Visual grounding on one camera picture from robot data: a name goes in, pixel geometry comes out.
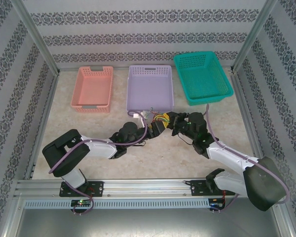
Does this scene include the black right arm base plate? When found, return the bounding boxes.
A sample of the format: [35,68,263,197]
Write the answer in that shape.
[190,179,236,197]

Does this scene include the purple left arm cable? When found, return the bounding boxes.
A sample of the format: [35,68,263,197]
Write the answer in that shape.
[48,110,148,216]

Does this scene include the thin black right gripper wire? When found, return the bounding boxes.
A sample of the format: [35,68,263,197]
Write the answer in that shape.
[176,132,195,148]

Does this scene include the small electronics board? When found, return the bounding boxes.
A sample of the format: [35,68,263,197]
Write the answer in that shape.
[71,199,93,208]
[209,197,226,210]

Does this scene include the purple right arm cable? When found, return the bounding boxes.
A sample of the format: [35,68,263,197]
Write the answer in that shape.
[203,103,291,214]

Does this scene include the aluminium frame post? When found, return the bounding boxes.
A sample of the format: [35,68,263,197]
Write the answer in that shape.
[13,0,61,75]
[231,0,279,74]

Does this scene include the pink plastic basket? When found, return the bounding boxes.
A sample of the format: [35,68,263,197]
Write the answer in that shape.
[71,66,114,114]

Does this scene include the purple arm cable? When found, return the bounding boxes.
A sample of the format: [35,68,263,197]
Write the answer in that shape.
[203,103,291,214]
[48,110,148,216]

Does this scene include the aluminium frame side rail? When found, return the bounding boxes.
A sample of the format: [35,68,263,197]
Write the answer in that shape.
[23,70,61,180]
[230,65,279,181]

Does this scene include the thin black gripper wire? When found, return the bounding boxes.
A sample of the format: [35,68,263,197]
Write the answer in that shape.
[176,132,195,148]
[124,140,148,149]

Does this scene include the thin black left gripper wire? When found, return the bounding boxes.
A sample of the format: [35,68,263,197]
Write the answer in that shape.
[124,140,148,149]

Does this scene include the slotted grey cable duct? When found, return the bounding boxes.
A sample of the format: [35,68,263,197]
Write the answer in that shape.
[23,199,212,209]

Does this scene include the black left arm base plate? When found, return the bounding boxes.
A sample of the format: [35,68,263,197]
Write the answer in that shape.
[60,181,105,198]

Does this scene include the purple plastic basket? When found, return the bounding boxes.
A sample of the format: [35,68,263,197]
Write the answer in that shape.
[126,65,175,112]

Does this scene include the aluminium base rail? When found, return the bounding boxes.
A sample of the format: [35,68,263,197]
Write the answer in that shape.
[14,179,279,198]

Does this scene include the teal plastic basket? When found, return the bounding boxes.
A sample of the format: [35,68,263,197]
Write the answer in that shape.
[173,51,234,107]

